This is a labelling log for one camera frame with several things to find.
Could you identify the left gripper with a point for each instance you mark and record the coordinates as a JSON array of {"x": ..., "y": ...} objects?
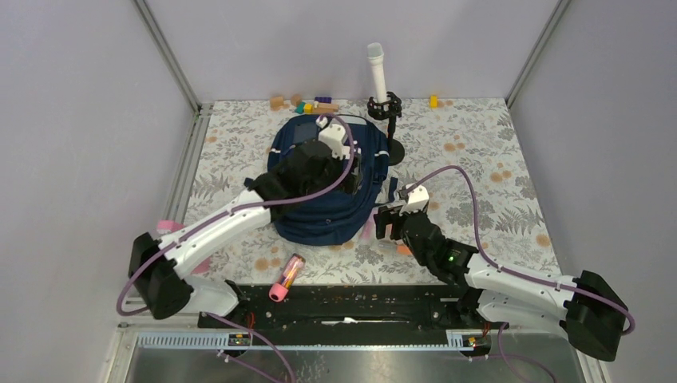
[{"x": 350, "y": 185}]

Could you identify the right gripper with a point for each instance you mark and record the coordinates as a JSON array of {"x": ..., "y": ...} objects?
[{"x": 390, "y": 216}]

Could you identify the navy blue student backpack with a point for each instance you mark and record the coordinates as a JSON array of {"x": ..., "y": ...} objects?
[{"x": 334, "y": 218}]

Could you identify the pink-capped clear tube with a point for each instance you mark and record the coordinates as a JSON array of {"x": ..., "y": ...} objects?
[{"x": 281, "y": 287}]

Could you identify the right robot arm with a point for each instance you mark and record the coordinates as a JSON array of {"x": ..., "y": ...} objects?
[{"x": 583, "y": 310}]

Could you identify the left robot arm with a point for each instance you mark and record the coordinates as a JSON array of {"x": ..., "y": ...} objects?
[{"x": 161, "y": 269}]

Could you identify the grey orange-capped marker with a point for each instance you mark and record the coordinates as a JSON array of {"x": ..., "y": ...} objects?
[{"x": 394, "y": 248}]

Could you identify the teal toy block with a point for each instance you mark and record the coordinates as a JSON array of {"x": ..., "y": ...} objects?
[{"x": 301, "y": 108}]

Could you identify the long tan wooden block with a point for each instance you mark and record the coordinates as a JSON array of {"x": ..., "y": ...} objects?
[{"x": 320, "y": 108}]

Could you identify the pink highlighter pen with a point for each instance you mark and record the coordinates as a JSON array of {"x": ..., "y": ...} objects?
[{"x": 367, "y": 231}]

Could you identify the round wooden block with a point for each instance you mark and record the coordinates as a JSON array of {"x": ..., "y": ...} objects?
[{"x": 296, "y": 99}]

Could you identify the black microphone stand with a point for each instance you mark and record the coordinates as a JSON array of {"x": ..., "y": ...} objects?
[{"x": 389, "y": 110}]

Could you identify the white microphone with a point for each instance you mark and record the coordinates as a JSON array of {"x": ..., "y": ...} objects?
[{"x": 375, "y": 56}]

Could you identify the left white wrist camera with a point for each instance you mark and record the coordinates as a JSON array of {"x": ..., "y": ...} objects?
[{"x": 334, "y": 134}]

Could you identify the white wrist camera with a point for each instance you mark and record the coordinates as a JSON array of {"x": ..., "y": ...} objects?
[
  {"x": 334, "y": 134},
  {"x": 415, "y": 199}
]

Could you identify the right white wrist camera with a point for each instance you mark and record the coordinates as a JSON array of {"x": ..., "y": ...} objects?
[{"x": 415, "y": 199}]

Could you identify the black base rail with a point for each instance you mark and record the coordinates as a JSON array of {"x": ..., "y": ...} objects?
[{"x": 356, "y": 315}]

